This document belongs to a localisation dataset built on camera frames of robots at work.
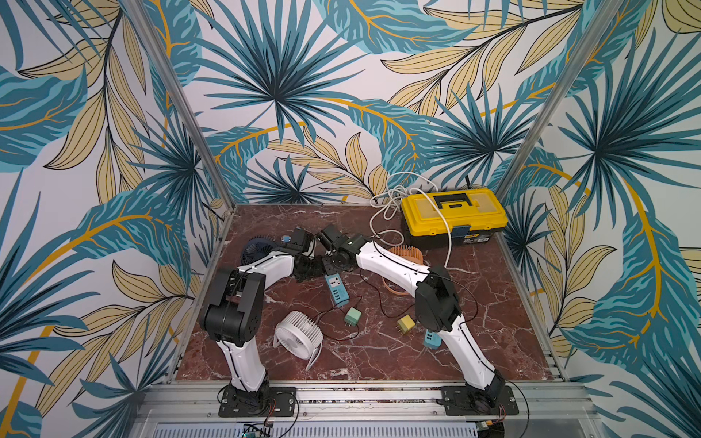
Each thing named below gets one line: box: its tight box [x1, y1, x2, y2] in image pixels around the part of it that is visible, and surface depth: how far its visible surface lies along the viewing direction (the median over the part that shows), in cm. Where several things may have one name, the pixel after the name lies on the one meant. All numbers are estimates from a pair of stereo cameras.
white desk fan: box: [272, 311, 325, 372], surface depth 76 cm
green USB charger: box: [344, 306, 363, 328], surface depth 88 cm
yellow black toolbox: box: [400, 187, 509, 248], surface depth 98 cm
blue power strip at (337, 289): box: [324, 271, 350, 308], surface depth 94 cm
